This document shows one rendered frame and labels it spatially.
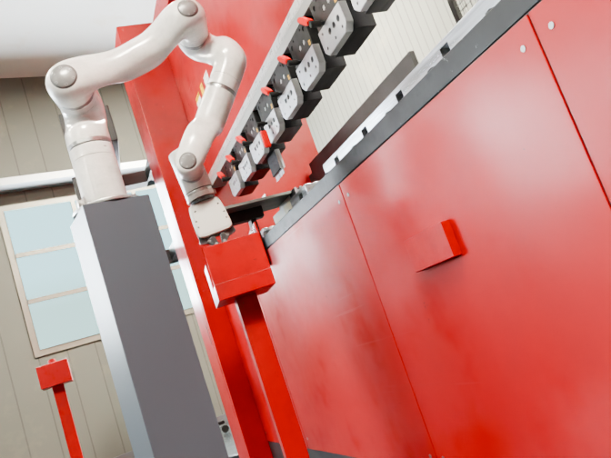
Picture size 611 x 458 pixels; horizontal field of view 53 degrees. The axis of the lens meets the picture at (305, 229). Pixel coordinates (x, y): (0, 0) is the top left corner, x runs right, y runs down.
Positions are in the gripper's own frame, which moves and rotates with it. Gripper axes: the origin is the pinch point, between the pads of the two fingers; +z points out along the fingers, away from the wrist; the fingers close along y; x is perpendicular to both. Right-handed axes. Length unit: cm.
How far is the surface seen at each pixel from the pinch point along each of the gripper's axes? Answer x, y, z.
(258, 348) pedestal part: -2.1, 1.2, 28.3
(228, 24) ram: -37, -38, -84
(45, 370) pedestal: -185, 90, -5
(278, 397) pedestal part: -2.1, 1.3, 42.6
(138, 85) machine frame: -128, -8, -116
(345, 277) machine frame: 11.7, -25.8, 20.5
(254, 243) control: 4.9, -7.9, 1.7
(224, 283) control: 4.9, 3.8, 8.8
